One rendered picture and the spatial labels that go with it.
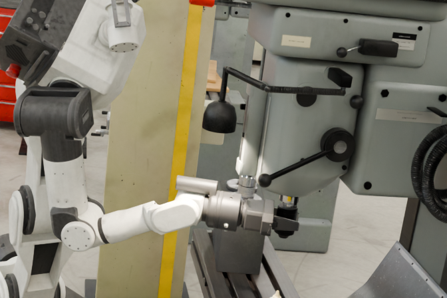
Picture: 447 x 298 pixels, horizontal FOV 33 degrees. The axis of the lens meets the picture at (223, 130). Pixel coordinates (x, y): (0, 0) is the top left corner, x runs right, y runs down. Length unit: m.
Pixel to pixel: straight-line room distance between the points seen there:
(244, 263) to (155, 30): 1.52
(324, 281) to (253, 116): 2.76
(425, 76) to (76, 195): 0.82
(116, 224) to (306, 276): 2.65
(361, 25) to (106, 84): 0.60
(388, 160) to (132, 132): 1.96
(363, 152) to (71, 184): 0.66
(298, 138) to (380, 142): 0.18
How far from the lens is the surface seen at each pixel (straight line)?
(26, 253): 2.23
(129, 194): 3.52
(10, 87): 6.20
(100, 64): 1.74
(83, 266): 4.14
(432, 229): 1.89
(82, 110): 1.68
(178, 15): 3.32
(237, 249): 2.04
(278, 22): 1.48
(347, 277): 4.41
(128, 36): 1.66
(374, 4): 1.53
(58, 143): 1.69
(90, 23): 1.77
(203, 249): 2.18
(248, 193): 2.02
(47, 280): 2.38
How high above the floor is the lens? 1.88
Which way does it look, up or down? 16 degrees down
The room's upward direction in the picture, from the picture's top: 7 degrees clockwise
